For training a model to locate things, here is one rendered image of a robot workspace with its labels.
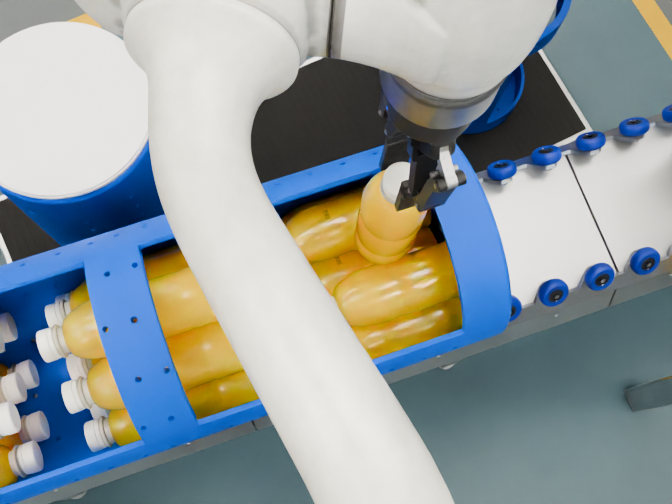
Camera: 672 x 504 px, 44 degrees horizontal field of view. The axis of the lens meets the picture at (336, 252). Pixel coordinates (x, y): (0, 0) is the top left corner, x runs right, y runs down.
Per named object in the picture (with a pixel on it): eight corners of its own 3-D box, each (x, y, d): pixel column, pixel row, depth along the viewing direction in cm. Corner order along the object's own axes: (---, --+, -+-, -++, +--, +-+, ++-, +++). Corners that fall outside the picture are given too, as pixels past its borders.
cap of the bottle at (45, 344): (47, 322, 96) (32, 327, 96) (55, 353, 95) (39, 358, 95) (58, 331, 100) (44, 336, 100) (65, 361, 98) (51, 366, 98)
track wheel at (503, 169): (522, 175, 125) (520, 162, 124) (495, 183, 125) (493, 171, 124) (510, 167, 129) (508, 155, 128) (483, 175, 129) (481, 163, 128)
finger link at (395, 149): (388, 146, 78) (385, 139, 78) (380, 171, 85) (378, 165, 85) (417, 137, 79) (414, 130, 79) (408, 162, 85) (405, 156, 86)
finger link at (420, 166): (449, 108, 68) (456, 122, 67) (438, 179, 78) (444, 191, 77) (405, 122, 67) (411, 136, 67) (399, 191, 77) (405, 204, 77)
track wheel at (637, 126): (655, 131, 128) (654, 119, 127) (629, 140, 127) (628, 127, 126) (639, 125, 132) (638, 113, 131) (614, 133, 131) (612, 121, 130)
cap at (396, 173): (384, 205, 84) (386, 199, 83) (379, 169, 85) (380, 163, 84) (422, 200, 85) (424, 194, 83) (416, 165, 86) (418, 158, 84)
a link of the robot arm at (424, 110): (487, -34, 58) (470, 12, 64) (365, 2, 57) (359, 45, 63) (536, 79, 56) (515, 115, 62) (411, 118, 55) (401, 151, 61)
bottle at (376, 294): (486, 258, 101) (329, 311, 98) (488, 299, 105) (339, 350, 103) (462, 222, 106) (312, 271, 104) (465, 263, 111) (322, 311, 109)
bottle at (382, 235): (358, 269, 103) (370, 222, 84) (349, 213, 105) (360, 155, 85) (416, 262, 104) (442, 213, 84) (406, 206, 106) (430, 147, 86)
